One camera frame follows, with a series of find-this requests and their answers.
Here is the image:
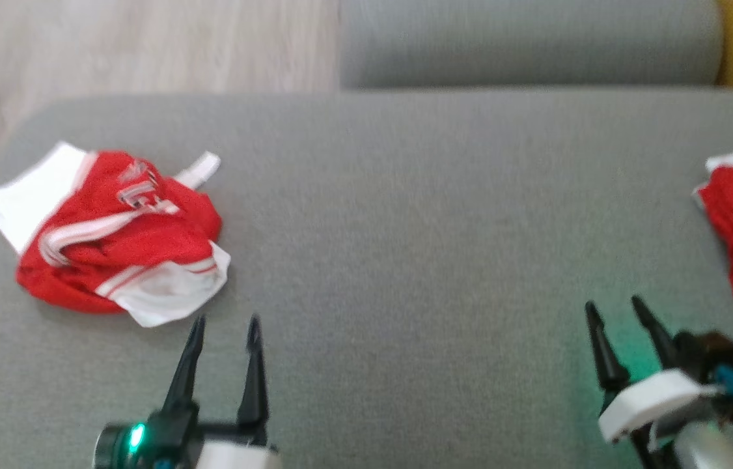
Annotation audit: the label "large grey sofa seat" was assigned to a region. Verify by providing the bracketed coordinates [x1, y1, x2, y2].
[0, 88, 733, 469]

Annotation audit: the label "red and white shorts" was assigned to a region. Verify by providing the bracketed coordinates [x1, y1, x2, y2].
[0, 140, 232, 328]

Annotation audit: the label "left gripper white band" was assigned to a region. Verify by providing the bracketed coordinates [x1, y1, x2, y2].
[93, 314, 281, 469]

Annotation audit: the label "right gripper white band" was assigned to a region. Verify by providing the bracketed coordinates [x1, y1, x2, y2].
[585, 296, 720, 469]

